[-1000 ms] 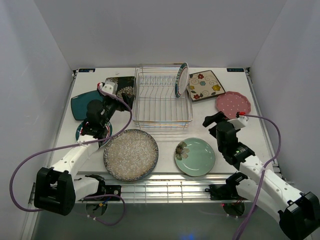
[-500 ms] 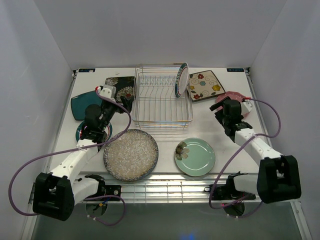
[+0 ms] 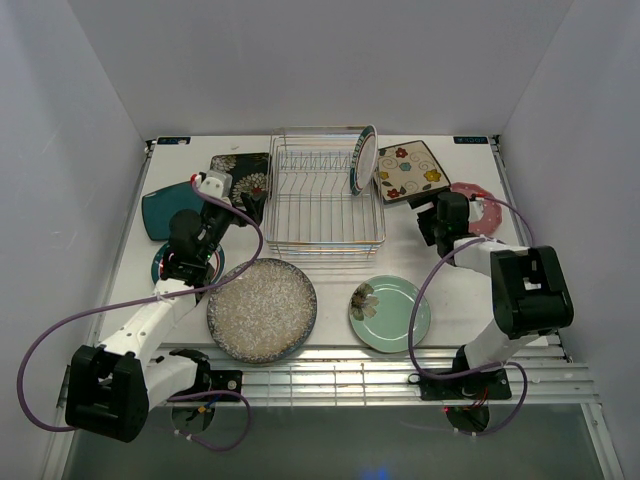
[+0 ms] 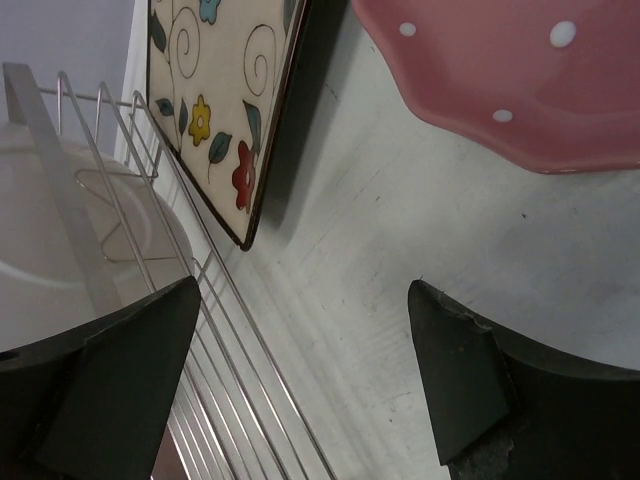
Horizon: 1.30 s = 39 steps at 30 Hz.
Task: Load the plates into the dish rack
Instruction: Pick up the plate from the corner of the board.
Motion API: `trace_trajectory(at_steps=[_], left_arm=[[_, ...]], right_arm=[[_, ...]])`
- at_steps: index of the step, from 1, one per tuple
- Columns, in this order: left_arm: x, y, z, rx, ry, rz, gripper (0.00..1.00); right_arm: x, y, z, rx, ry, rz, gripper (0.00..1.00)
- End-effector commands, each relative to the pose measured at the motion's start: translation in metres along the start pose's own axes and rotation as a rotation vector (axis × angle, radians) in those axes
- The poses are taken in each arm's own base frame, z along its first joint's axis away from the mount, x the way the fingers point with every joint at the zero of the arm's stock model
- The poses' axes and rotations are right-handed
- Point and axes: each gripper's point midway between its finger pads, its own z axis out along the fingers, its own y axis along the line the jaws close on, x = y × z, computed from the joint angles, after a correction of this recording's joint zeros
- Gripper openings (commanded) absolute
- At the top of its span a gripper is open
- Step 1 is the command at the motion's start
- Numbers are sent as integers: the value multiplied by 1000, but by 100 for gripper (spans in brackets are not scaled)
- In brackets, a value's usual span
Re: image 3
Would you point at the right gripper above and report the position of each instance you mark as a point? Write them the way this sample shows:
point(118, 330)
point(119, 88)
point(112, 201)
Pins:
point(423, 219)

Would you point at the left blue table label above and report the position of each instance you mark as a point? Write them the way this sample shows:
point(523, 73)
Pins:
point(173, 140)

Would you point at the right blue table label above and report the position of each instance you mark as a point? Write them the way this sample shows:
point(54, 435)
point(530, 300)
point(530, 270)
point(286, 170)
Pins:
point(470, 140)

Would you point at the white plate green rim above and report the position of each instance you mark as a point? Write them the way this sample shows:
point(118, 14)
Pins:
point(160, 260)
point(364, 160)

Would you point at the large speckled round plate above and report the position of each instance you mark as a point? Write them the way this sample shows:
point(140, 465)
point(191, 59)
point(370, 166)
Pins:
point(263, 313)

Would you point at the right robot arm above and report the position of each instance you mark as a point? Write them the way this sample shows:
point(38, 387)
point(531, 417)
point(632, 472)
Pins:
point(529, 294)

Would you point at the teal square plate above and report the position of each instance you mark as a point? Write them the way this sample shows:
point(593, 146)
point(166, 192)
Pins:
point(160, 206)

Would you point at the black floral square plate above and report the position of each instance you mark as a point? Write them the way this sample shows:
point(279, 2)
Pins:
point(249, 171)

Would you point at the pink polka dot plate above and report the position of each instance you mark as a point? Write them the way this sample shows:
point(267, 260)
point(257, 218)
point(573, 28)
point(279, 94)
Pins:
point(492, 211)

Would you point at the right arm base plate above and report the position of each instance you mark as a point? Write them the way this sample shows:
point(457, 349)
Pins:
point(493, 385)

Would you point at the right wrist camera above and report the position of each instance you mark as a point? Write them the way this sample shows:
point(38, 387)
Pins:
point(476, 208)

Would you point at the mint green flower plate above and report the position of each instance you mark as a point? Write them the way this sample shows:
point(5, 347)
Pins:
point(379, 312)

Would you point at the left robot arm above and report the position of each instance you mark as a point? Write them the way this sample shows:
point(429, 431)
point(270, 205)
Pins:
point(113, 386)

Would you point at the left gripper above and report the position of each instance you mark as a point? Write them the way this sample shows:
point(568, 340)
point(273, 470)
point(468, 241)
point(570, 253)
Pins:
point(254, 206)

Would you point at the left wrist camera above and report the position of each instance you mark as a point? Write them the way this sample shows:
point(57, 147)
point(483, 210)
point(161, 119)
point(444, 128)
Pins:
point(212, 184)

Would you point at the blue table label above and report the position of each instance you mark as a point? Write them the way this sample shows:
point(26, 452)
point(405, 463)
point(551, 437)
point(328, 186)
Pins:
point(173, 140)
point(470, 140)

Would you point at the wire dish rack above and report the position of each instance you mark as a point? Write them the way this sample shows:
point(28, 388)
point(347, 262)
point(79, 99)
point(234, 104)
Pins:
point(310, 210)

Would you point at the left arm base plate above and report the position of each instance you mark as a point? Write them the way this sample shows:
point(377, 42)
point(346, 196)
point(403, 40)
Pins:
point(226, 384)

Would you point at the cream flower square plate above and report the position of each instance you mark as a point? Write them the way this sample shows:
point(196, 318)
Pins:
point(408, 170)

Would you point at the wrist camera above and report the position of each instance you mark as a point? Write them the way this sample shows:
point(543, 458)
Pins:
point(212, 184)
point(476, 208)

